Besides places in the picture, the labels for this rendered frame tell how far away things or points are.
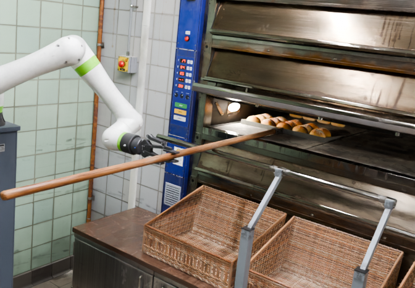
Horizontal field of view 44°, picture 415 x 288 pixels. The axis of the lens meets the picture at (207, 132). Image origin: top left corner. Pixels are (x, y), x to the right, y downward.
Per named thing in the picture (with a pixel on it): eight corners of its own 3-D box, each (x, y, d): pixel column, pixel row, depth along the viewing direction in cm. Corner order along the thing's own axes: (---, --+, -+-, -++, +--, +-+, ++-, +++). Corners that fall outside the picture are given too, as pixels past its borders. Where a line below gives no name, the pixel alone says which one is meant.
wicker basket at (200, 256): (197, 228, 299) (202, 183, 293) (281, 262, 266) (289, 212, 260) (139, 252, 260) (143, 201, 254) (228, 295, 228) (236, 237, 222)
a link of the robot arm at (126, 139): (117, 154, 228) (118, 133, 226) (135, 150, 237) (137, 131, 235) (127, 157, 224) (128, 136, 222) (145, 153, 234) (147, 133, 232)
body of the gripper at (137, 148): (142, 135, 230) (158, 139, 225) (141, 153, 232) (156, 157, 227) (131, 136, 224) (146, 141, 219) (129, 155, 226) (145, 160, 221)
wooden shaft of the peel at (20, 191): (4, 202, 152) (4, 193, 151) (-2, 199, 153) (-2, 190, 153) (275, 134, 290) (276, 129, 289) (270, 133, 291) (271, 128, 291)
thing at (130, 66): (125, 71, 322) (126, 55, 320) (136, 73, 316) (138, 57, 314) (116, 71, 316) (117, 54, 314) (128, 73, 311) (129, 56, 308)
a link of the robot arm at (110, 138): (101, 152, 239) (93, 134, 232) (118, 136, 246) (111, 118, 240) (123, 159, 231) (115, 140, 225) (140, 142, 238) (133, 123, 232)
